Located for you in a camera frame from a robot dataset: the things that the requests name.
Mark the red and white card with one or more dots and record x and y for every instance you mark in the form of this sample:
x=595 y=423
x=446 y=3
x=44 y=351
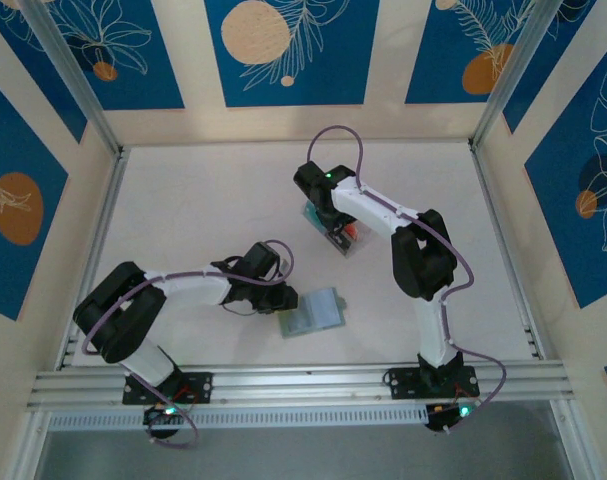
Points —
x=352 y=231

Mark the green card holder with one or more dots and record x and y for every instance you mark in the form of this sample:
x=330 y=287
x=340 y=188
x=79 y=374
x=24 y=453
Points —
x=310 y=314

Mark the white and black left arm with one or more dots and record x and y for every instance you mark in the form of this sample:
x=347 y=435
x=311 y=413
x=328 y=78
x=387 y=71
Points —
x=193 y=290

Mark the teal card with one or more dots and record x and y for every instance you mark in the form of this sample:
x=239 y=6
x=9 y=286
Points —
x=312 y=215

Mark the clear plastic card box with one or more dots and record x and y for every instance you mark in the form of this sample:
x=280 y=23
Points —
x=364 y=241

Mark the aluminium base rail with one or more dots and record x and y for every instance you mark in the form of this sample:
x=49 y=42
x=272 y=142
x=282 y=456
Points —
x=303 y=387

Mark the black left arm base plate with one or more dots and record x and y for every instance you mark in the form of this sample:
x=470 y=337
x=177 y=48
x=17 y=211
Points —
x=198 y=385

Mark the aluminium side rail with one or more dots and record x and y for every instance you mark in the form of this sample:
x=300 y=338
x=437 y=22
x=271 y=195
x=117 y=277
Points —
x=505 y=250
x=97 y=250

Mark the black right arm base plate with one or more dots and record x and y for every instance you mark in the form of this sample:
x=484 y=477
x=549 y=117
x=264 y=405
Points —
x=403 y=382

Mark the aluminium frame post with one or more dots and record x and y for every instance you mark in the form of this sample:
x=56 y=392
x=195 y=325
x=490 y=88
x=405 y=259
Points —
x=513 y=75
x=79 y=85

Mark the aluminium lower frame beam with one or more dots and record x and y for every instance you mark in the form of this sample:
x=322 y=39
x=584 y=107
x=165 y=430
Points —
x=570 y=440
x=28 y=445

